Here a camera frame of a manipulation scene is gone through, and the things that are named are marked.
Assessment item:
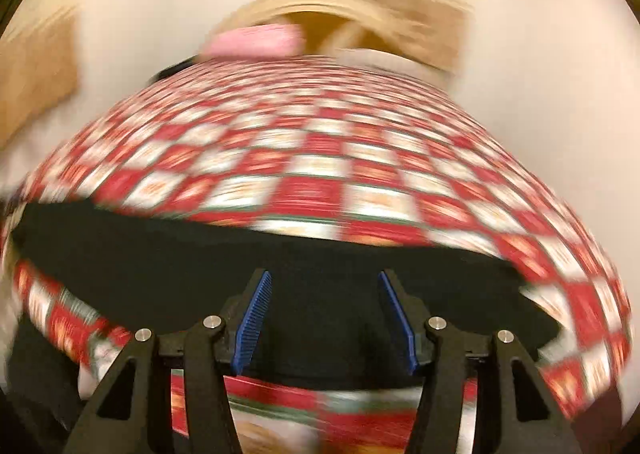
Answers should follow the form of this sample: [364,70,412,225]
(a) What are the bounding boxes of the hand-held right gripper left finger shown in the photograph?
[62,268,274,454]

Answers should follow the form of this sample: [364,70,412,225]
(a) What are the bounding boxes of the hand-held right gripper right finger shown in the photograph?
[377,268,584,454]

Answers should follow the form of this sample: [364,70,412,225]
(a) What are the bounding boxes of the black pants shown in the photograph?
[10,198,562,391]

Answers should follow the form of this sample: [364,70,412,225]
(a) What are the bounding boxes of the red checked bear printed blanket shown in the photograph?
[0,56,634,454]

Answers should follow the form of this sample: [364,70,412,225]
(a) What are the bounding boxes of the pink pillow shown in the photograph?
[197,23,307,60]

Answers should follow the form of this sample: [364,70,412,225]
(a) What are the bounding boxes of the beige patterned curtain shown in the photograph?
[0,8,82,146]
[269,0,475,71]

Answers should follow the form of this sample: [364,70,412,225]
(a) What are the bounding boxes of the cream wooden headboard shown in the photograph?
[207,0,463,81]

